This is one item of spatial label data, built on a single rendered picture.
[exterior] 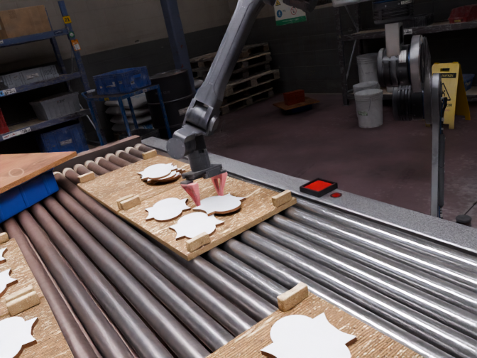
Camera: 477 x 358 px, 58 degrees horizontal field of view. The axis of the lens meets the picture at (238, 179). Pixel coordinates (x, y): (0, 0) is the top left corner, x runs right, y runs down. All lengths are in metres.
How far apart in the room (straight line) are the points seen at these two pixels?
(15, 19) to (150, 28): 2.19
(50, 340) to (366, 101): 4.30
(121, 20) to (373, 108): 3.83
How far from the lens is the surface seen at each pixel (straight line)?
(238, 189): 1.28
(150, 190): 1.44
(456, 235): 1.01
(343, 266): 0.91
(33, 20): 5.63
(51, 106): 5.63
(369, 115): 4.89
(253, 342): 0.73
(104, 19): 6.70
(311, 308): 0.77
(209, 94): 1.15
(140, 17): 6.98
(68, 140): 5.74
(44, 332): 0.93
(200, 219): 1.13
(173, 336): 0.82
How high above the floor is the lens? 1.42
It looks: 21 degrees down
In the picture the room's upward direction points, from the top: 11 degrees counter-clockwise
